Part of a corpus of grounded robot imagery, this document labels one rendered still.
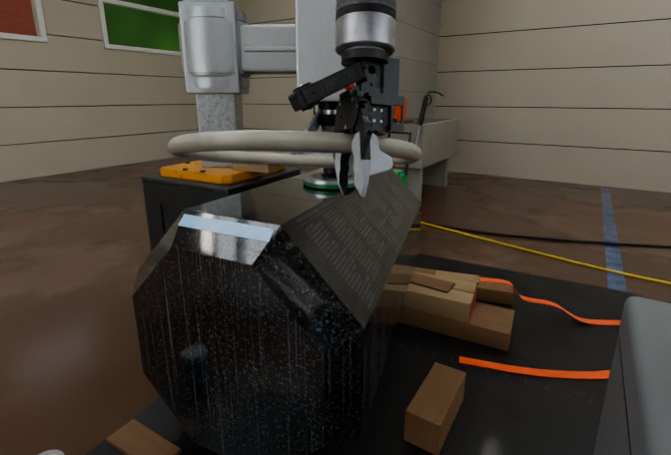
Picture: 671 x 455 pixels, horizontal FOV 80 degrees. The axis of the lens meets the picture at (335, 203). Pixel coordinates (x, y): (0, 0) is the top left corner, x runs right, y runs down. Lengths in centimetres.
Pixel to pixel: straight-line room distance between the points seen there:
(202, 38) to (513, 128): 495
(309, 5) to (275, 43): 70
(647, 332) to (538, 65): 571
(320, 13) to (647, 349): 118
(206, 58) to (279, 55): 34
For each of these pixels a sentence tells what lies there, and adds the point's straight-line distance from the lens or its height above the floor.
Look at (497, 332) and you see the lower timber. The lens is 204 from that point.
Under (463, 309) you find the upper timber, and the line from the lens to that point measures 202.
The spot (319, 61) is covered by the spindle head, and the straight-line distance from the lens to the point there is 138.
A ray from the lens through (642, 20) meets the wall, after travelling 626.
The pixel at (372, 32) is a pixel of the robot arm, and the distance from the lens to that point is 61.
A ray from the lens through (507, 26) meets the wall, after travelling 637.
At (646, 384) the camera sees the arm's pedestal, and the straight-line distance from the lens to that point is 55.
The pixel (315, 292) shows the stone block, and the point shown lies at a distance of 101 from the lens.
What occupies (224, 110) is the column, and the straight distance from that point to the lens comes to 212.
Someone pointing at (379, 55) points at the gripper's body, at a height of 119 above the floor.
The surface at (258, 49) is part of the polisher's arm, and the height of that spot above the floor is 135.
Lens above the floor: 114
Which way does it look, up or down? 15 degrees down
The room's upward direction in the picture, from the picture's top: straight up
